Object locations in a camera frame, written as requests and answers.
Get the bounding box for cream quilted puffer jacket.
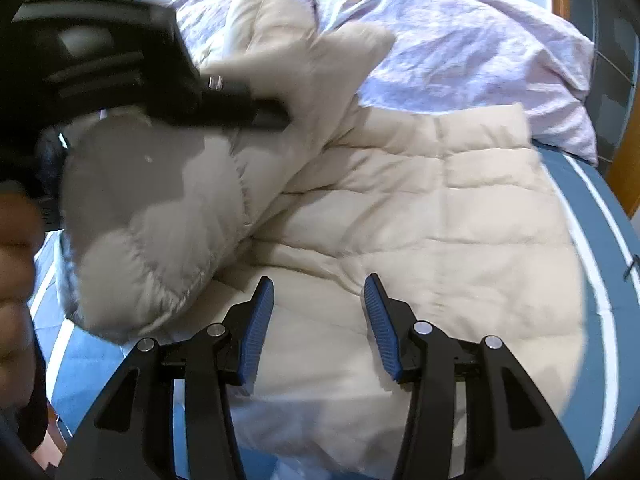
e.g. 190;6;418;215
57;0;588;480

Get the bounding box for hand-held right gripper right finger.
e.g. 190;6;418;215
363;273;587;480

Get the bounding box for person's left hand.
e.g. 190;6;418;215
0;192;51;401

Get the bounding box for blue striped bed sheet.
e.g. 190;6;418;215
27;137;640;480

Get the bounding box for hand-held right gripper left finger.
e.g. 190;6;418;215
55;276;276;480

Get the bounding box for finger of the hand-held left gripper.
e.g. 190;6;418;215
199;76;292;133

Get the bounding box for lilac floral quilt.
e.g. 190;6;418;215
172;0;600;166

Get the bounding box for dark glass panel headboard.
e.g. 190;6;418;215
565;0;640;181

